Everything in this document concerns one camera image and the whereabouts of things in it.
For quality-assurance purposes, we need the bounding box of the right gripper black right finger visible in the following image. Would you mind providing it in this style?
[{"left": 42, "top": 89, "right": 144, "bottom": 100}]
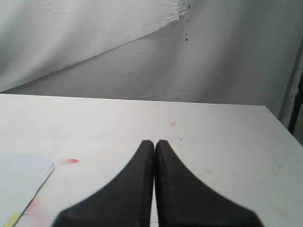
[{"left": 154, "top": 140, "right": 262, "bottom": 227}]

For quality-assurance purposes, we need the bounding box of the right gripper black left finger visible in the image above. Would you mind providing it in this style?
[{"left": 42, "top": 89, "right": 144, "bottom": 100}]
[{"left": 53, "top": 140, "right": 154, "bottom": 227}]

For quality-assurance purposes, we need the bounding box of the stack of white paper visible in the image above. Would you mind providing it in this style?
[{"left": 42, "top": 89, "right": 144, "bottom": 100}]
[{"left": 0, "top": 153, "right": 54, "bottom": 226}]

